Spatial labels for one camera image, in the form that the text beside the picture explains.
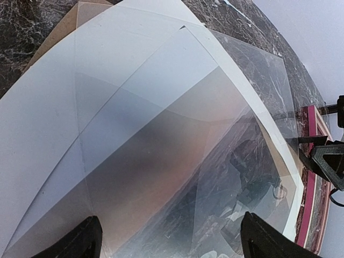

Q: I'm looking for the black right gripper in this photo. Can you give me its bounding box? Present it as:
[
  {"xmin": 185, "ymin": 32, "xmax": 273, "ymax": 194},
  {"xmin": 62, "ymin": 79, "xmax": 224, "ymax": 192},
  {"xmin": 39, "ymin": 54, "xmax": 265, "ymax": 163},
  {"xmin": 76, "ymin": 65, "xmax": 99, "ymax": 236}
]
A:
[{"xmin": 289, "ymin": 95, "xmax": 343, "ymax": 191}]

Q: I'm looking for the clear acrylic sheet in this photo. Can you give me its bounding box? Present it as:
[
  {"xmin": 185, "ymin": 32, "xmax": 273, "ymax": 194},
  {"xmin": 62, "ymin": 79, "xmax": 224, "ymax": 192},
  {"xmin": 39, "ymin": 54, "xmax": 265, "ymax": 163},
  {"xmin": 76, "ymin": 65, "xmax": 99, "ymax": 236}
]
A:
[{"xmin": 75, "ymin": 26, "xmax": 298, "ymax": 257}]

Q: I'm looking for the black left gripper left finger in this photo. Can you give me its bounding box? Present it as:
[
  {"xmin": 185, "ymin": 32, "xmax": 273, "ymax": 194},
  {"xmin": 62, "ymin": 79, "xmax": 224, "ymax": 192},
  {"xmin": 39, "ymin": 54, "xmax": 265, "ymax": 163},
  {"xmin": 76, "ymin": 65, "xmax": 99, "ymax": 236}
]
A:
[{"xmin": 32, "ymin": 216, "xmax": 103, "ymax": 258}]

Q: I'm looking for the brown cardboard backing board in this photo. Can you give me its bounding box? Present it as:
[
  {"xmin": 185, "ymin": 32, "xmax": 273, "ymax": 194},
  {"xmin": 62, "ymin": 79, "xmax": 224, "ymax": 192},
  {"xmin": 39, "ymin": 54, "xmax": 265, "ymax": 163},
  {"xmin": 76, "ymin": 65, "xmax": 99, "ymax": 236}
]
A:
[{"xmin": 23, "ymin": 1, "xmax": 113, "ymax": 73}]

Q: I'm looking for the light wooden picture frame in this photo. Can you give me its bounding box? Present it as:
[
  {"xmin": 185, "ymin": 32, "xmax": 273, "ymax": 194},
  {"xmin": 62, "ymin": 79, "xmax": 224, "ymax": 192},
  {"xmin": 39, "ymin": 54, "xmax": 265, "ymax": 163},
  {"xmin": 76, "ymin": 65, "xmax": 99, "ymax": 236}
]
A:
[{"xmin": 295, "ymin": 105, "xmax": 333, "ymax": 255}]

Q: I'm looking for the white photo mat board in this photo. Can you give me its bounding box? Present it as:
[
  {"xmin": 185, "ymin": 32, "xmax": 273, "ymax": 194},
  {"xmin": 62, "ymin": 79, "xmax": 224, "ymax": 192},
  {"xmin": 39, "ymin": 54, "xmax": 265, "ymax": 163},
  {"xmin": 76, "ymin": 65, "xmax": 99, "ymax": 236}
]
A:
[{"xmin": 1, "ymin": 1, "xmax": 303, "ymax": 257}]

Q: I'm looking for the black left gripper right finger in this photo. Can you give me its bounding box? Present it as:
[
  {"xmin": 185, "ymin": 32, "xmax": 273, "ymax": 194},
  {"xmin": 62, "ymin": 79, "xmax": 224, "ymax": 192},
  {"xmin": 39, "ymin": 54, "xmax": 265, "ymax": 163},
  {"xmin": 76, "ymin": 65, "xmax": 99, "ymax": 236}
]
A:
[{"xmin": 240, "ymin": 212, "xmax": 318, "ymax": 258}]

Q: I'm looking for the dark painting photo print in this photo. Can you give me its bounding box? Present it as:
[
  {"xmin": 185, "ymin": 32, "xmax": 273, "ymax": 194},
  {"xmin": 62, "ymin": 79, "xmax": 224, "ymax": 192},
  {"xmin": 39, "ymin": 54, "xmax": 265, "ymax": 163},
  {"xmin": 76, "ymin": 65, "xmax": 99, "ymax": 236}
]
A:
[{"xmin": 89, "ymin": 68, "xmax": 294, "ymax": 257}]

